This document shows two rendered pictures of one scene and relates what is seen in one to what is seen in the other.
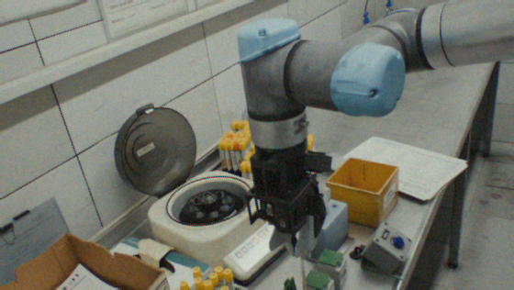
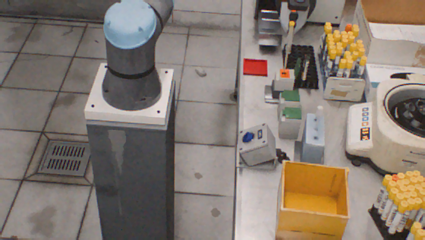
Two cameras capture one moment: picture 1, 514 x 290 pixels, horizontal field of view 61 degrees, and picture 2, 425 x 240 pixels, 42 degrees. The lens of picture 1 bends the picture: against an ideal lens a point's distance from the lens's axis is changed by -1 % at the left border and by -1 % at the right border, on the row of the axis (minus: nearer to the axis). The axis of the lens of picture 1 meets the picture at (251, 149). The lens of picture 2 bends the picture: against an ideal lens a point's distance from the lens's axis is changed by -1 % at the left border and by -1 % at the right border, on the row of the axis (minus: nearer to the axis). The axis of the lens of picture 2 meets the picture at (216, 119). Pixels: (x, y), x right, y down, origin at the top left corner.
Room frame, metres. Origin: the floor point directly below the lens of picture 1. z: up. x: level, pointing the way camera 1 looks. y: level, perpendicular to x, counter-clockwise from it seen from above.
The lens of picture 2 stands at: (1.38, -0.85, 1.80)
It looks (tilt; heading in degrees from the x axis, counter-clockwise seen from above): 42 degrees down; 144
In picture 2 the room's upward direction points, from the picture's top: 4 degrees clockwise
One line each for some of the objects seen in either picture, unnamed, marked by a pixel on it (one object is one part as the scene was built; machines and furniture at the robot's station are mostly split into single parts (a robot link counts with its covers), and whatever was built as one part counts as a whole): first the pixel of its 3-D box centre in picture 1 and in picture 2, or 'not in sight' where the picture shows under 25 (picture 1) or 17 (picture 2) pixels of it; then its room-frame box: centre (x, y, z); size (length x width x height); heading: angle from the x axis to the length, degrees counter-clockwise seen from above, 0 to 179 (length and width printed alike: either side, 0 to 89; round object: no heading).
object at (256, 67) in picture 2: not in sight; (255, 67); (0.41, -0.04, 0.88); 0.07 x 0.07 x 0.01; 54
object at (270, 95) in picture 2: not in sight; (281, 91); (0.55, -0.05, 0.89); 0.09 x 0.05 x 0.04; 54
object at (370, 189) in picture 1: (363, 191); (310, 203); (0.90, -0.25, 0.93); 0.13 x 0.13 x 0.10; 50
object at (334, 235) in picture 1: (329, 232); (311, 144); (0.76, -0.14, 0.92); 0.10 x 0.07 x 0.10; 139
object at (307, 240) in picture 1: (302, 243); (284, 12); (0.51, -0.05, 1.11); 0.06 x 0.03 x 0.09; 144
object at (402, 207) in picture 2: not in sight; (396, 220); (1.02, -0.14, 0.93); 0.02 x 0.02 x 0.11
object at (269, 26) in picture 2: not in sight; (269, 18); (0.28, 0.11, 0.92); 0.21 x 0.07 x 0.05; 144
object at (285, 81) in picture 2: not in sight; (284, 83); (0.55, -0.05, 0.92); 0.05 x 0.04 x 0.06; 54
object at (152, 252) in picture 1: (156, 270); (412, 87); (0.73, 0.24, 0.92); 0.24 x 0.12 x 0.10; 54
